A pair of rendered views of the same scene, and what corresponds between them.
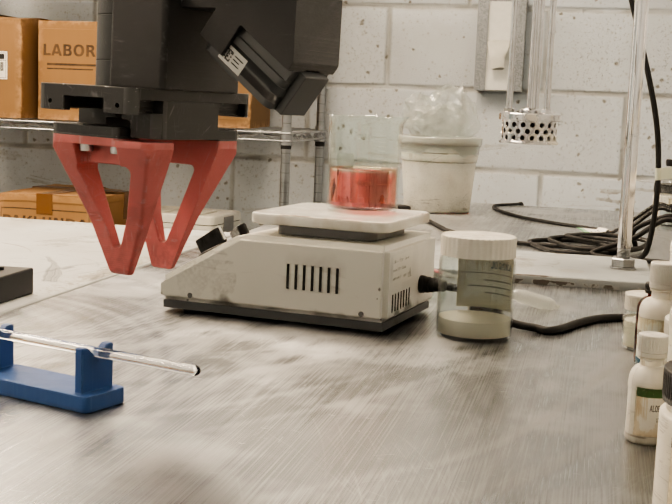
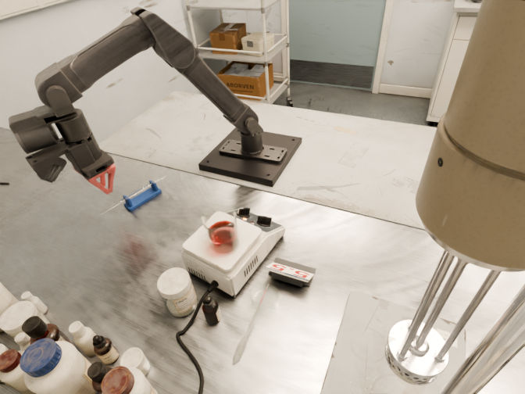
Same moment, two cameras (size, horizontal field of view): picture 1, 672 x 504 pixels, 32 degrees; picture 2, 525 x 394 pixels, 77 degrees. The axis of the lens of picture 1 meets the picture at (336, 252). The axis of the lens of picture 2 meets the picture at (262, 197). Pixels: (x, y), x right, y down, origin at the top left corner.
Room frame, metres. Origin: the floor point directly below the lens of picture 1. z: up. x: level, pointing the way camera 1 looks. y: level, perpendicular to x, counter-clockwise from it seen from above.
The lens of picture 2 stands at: (1.17, -0.41, 1.48)
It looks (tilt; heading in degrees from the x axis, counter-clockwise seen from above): 41 degrees down; 105
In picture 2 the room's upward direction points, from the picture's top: 5 degrees counter-clockwise
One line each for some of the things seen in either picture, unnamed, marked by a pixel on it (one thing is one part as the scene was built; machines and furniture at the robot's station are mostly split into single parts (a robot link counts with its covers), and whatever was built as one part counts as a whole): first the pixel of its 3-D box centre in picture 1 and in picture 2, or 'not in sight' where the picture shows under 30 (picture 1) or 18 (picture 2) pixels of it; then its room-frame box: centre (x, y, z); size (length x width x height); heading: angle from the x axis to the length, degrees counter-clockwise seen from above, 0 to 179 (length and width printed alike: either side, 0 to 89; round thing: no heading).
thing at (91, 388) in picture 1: (43, 365); (141, 194); (0.67, 0.17, 0.92); 0.10 x 0.03 x 0.04; 60
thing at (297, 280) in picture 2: not in sight; (291, 269); (1.10, -0.01, 0.92); 0.09 x 0.06 x 0.04; 169
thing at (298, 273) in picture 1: (312, 265); (233, 245); (0.98, 0.02, 0.94); 0.22 x 0.13 x 0.08; 69
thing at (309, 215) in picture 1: (343, 216); (223, 238); (0.97, 0.00, 0.98); 0.12 x 0.12 x 0.01; 69
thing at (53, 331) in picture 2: not in sight; (48, 339); (0.73, -0.24, 0.95); 0.04 x 0.04 x 0.11
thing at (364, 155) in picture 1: (367, 165); (221, 231); (0.98, -0.02, 1.03); 0.07 x 0.06 x 0.08; 74
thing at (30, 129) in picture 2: not in sight; (43, 116); (0.61, 0.07, 1.20); 0.12 x 0.09 x 0.12; 45
